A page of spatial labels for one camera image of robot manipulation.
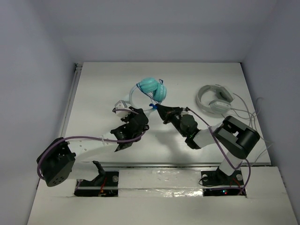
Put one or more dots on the teal cat-ear headphones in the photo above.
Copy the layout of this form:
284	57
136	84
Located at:
152	88

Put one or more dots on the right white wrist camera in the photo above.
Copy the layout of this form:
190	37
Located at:
185	111

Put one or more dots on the blue twist tie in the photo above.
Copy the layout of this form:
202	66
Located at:
154	107

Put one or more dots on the aluminium side rail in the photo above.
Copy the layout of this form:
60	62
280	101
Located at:
77	72

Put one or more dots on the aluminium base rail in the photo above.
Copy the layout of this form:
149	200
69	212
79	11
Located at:
84	166

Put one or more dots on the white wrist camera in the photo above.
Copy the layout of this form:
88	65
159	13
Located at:
185	111
120	106

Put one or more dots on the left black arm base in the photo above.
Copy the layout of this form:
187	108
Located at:
105	186

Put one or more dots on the white grey headphones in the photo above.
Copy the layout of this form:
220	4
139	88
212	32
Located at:
221	104

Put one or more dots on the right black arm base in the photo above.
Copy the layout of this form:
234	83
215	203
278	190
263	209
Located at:
216	184

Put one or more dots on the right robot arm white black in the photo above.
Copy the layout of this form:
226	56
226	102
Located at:
234	138

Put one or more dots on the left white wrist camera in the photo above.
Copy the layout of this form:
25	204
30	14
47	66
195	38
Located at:
120	106

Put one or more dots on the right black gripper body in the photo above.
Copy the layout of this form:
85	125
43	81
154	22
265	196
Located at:
176	119

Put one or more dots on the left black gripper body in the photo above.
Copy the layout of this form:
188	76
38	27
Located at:
132	116

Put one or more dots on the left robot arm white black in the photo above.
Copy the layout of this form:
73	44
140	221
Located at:
56	163

